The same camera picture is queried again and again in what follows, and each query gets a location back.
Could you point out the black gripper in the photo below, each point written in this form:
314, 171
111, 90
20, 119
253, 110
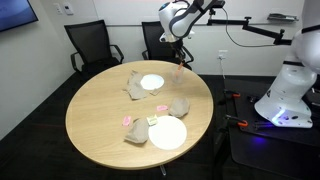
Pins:
177, 46

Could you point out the orange marker with white cap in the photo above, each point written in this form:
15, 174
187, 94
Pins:
180, 68

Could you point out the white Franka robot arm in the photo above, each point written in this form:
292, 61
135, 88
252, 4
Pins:
293, 83

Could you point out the black mesh office chair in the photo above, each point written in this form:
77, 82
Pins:
155, 38
86, 40

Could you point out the white paper plate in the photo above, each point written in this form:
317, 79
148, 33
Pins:
152, 82
167, 132

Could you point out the small tan paper packet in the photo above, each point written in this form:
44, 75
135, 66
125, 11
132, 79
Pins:
155, 92

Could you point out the crumpled brown paper napkin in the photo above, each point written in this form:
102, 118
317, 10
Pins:
179, 107
135, 77
138, 132
137, 91

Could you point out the pink sweetener packet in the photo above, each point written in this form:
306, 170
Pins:
126, 120
162, 108

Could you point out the yellow sweetener packet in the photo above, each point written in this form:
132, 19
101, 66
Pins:
152, 120

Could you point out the grey whiteboard tray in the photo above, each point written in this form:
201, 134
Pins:
283, 16

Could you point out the metal table leg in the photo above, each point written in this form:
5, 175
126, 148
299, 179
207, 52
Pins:
162, 170

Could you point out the white wall power outlet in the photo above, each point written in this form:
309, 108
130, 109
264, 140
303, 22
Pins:
222, 54

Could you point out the white wall whiteboard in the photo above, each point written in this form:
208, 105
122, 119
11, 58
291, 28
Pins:
133, 11

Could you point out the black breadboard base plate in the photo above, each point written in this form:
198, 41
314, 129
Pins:
246, 110

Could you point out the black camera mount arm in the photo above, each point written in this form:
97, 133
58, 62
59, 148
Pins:
260, 30

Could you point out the white wall thermostat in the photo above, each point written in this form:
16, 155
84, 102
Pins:
68, 8

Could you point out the white light switch plate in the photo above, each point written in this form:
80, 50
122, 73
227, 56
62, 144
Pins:
58, 8

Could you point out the wall mounted TV screen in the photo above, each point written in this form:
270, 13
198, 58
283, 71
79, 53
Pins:
15, 11

